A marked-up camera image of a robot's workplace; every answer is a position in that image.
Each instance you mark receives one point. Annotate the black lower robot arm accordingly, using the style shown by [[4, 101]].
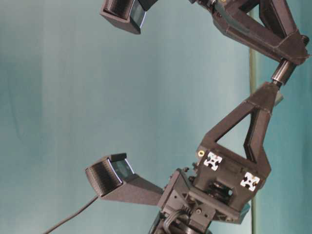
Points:
[[178, 221]]

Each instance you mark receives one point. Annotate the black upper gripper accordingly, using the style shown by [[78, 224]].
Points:
[[264, 25]]

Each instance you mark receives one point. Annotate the black wrist camera lower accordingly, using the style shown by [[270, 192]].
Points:
[[113, 178]]

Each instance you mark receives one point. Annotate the white table edge board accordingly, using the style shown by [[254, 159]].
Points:
[[253, 87]]

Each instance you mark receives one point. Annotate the metal shaft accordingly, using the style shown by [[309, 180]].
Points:
[[283, 72]]

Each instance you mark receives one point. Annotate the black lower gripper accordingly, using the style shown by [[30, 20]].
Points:
[[225, 180]]

